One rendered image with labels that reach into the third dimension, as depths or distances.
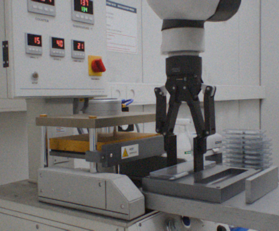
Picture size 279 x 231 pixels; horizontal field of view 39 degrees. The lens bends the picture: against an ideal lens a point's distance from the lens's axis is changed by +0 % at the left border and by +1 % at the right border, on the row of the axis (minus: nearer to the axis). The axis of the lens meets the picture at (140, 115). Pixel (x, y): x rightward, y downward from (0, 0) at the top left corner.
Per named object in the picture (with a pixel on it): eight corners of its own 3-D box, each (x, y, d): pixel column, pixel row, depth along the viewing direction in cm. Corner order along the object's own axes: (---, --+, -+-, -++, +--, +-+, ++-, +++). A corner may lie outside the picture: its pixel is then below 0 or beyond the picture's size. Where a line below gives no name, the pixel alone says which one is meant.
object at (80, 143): (49, 155, 91) (47, 114, 91) (110, 144, 109) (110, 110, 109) (105, 161, 81) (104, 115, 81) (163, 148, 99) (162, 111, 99)
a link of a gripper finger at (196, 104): (190, 86, 83) (195, 83, 82) (205, 137, 81) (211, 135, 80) (180, 86, 79) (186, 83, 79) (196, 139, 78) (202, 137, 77)
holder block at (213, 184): (141, 190, 76) (141, 177, 76) (191, 173, 93) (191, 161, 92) (221, 203, 67) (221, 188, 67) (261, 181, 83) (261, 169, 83)
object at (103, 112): (19, 155, 93) (17, 99, 92) (106, 141, 118) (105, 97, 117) (95, 164, 78) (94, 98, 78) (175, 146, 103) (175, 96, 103)
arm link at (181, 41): (191, 24, 74) (192, 53, 75) (220, 32, 84) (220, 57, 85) (138, 32, 82) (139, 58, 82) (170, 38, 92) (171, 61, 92)
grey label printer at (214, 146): (161, 167, 194) (160, 133, 193) (184, 161, 209) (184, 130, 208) (204, 173, 178) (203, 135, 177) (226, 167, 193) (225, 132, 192)
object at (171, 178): (173, 187, 73) (173, 175, 73) (148, 184, 76) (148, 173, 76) (216, 171, 88) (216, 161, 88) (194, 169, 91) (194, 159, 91)
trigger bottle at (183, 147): (170, 173, 178) (170, 119, 177) (177, 170, 186) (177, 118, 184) (188, 175, 174) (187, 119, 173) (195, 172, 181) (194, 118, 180)
